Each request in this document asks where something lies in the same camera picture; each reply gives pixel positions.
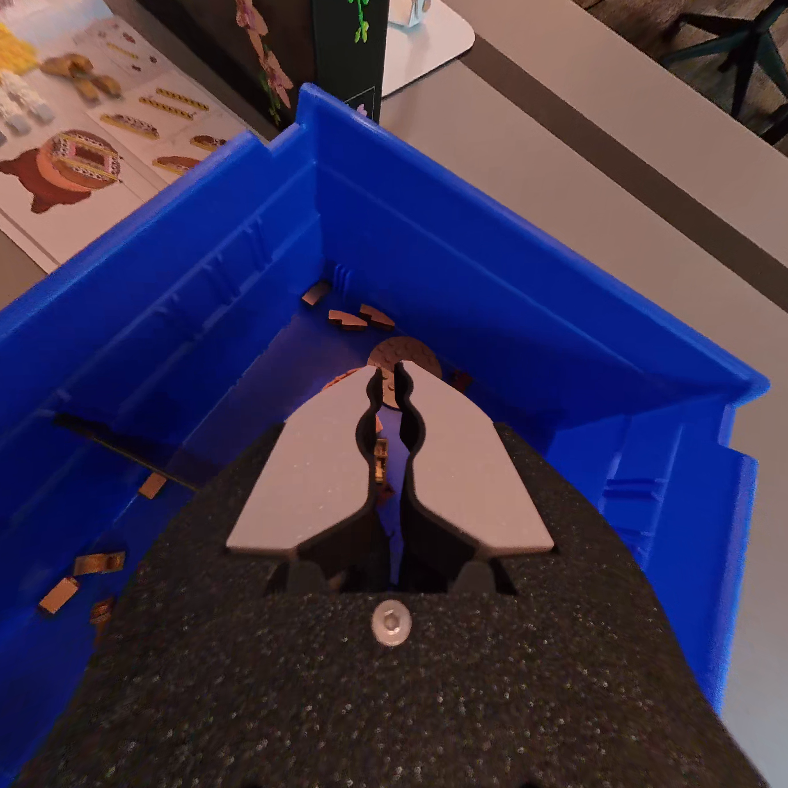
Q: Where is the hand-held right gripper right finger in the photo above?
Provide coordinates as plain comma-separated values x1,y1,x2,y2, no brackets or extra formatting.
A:
397,364,555,561

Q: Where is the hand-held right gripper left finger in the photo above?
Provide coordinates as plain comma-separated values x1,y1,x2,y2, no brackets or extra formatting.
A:
226,367,376,557

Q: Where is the blue plastic bin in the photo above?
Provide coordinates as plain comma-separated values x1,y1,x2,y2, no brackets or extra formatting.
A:
0,80,770,788

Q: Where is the black bin divider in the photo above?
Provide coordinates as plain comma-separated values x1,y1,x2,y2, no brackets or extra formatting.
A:
52,410,210,491

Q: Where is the brick set instruction booklet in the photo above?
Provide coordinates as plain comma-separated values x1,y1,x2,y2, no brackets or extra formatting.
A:
0,0,268,275

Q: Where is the white flat board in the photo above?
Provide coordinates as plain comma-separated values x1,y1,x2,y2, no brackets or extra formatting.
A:
380,0,476,99

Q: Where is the black orchid print set box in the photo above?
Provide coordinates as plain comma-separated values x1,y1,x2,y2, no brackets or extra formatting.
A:
136,0,395,134

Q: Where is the dark office chair base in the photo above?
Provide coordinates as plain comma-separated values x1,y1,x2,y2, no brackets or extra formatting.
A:
653,0,788,146

